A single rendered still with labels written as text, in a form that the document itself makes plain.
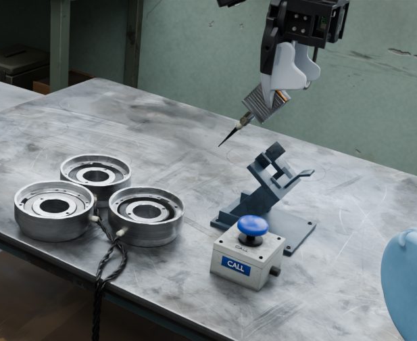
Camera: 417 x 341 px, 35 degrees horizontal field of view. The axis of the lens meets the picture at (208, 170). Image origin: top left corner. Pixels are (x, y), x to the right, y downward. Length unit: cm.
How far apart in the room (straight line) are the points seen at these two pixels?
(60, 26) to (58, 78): 19
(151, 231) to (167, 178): 22
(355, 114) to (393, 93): 16
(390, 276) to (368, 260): 34
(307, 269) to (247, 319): 15
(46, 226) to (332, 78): 175
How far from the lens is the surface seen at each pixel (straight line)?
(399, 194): 116
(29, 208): 92
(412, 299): 60
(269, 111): 89
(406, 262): 59
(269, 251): 83
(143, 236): 87
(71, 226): 88
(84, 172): 101
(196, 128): 128
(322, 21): 83
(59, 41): 242
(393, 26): 238
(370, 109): 246
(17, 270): 128
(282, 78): 86
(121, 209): 92
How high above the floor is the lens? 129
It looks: 26 degrees down
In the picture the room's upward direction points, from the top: 7 degrees clockwise
